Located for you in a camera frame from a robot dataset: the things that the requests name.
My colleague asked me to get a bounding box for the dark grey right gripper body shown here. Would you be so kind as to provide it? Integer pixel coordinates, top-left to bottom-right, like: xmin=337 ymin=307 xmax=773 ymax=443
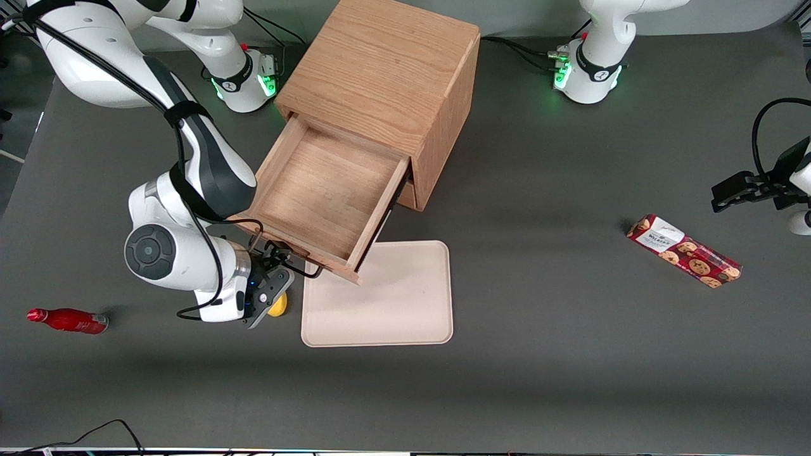
xmin=243 ymin=256 xmax=295 ymax=329

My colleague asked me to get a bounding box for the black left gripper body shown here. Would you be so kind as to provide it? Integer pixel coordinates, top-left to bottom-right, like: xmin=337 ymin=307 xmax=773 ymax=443
xmin=770 ymin=136 xmax=811 ymax=211

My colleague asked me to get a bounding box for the dark metal drawer handle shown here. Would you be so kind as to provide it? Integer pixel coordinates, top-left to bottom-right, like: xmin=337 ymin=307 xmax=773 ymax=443
xmin=250 ymin=233 xmax=324 ymax=280

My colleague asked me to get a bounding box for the wooden drawer with scuffed handle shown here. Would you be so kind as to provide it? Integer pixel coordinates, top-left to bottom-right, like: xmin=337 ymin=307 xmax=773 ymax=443
xmin=229 ymin=116 xmax=411 ymax=286

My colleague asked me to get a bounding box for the oak wooden drawer cabinet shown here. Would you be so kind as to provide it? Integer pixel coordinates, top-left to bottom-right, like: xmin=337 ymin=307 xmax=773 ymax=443
xmin=274 ymin=0 xmax=481 ymax=212

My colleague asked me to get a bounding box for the red cookie box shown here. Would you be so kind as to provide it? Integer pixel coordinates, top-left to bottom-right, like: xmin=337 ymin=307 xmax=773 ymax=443
xmin=626 ymin=213 xmax=743 ymax=289

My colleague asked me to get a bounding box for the beige plastic tray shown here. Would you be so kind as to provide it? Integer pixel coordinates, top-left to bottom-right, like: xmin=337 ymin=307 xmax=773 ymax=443
xmin=301 ymin=240 xmax=454 ymax=348

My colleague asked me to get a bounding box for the red metal bottle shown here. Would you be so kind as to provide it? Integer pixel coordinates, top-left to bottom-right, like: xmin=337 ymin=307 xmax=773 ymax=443
xmin=27 ymin=308 xmax=110 ymax=335

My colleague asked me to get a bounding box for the black looped gripper cable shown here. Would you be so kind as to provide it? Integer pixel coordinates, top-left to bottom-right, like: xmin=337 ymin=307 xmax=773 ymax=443
xmin=751 ymin=98 xmax=811 ymax=186

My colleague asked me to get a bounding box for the black arm-routed cable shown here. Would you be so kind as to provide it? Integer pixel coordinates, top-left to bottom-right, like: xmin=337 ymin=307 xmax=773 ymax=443
xmin=22 ymin=0 xmax=264 ymax=320

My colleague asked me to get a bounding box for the black base cable bundle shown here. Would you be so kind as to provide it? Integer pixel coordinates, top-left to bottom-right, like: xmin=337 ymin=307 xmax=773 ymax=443
xmin=480 ymin=35 xmax=571 ymax=73
xmin=243 ymin=9 xmax=308 ymax=67

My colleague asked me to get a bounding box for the thin black floor cable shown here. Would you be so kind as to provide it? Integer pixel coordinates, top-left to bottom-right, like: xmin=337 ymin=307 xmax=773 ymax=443
xmin=0 ymin=419 xmax=146 ymax=455

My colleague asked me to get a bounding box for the aluminium frame profile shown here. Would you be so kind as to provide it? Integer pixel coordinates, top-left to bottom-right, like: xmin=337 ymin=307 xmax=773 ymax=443
xmin=0 ymin=16 xmax=39 ymax=54

